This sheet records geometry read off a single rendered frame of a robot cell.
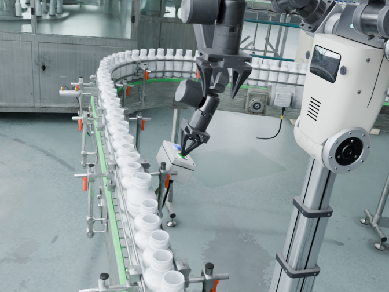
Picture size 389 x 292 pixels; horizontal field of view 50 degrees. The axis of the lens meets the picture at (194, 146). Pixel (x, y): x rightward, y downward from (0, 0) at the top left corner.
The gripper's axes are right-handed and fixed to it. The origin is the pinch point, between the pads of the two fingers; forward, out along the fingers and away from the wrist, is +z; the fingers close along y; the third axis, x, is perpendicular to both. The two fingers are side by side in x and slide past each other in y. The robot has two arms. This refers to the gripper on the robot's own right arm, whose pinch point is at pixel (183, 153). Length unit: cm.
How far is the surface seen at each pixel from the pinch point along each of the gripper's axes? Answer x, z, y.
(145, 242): -17.8, 6.6, 41.9
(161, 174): -6.0, 6.5, 5.5
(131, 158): -18.0, 2.3, 11.2
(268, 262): 119, 76, -74
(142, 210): -18.5, 3.4, 35.0
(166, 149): -3.9, 2.2, -4.6
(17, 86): -50, 93, -302
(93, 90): -20, 11, -76
